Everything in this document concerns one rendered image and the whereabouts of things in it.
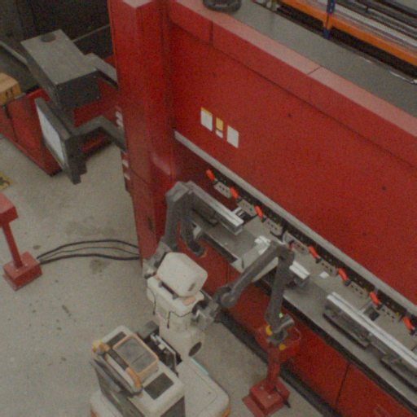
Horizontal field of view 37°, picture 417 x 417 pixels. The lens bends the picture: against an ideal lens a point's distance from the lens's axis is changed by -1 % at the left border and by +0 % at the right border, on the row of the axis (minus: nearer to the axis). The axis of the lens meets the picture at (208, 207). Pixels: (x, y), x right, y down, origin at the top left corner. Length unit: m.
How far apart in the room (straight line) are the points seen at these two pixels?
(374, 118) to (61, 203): 3.44
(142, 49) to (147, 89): 0.26
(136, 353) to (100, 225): 2.02
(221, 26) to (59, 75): 0.92
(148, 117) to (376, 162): 1.45
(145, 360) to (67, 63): 1.64
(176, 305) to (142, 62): 1.29
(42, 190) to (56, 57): 2.24
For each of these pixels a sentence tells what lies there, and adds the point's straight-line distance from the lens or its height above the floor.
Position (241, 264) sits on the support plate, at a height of 1.00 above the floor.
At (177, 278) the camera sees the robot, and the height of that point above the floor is 1.34.
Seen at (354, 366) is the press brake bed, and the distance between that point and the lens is 3.63.
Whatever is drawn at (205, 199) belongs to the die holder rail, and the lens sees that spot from 4.03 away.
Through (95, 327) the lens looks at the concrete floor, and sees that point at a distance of 4.65.
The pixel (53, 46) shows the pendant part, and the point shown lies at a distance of 3.70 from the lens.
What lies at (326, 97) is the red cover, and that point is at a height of 2.24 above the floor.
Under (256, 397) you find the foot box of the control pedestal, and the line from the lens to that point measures 4.22.
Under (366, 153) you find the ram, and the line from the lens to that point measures 2.78.
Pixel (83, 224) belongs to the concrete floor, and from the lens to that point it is 5.29.
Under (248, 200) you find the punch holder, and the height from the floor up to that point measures 1.27.
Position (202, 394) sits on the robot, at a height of 0.28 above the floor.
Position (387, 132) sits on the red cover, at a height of 2.25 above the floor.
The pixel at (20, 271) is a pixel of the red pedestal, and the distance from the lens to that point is 4.93.
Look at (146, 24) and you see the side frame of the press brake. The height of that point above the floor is 2.18.
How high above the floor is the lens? 3.86
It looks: 47 degrees down
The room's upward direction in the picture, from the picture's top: straight up
